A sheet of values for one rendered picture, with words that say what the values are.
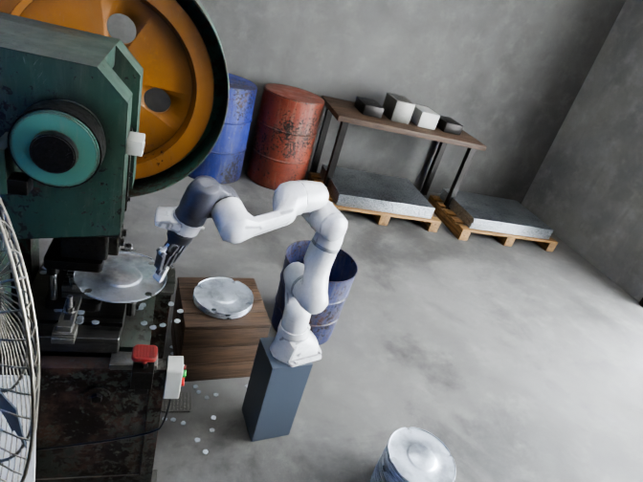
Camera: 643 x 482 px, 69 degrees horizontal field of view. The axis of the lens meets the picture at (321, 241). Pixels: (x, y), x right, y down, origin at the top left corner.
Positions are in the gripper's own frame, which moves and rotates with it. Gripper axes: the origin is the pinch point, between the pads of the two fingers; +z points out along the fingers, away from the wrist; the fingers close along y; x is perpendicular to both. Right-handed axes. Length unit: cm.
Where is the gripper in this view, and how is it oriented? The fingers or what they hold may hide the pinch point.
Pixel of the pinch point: (161, 272)
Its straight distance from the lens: 154.8
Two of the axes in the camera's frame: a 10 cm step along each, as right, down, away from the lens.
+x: -7.3, -6.7, 1.4
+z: -5.1, 6.6, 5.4
